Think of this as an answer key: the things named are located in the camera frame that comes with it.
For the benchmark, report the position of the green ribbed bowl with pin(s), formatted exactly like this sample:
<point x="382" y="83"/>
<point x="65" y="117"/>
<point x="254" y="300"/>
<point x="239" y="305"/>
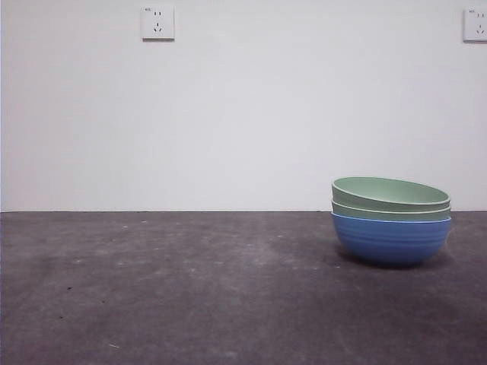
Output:
<point x="388" y="213"/>
<point x="392" y="192"/>

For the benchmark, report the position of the blue ribbed bowl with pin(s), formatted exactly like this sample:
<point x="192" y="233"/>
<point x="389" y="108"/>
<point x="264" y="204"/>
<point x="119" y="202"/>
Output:
<point x="392" y="241"/>

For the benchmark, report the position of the white wall socket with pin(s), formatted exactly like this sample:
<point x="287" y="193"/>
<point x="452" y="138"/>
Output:
<point x="158" y="23"/>
<point x="475" y="24"/>

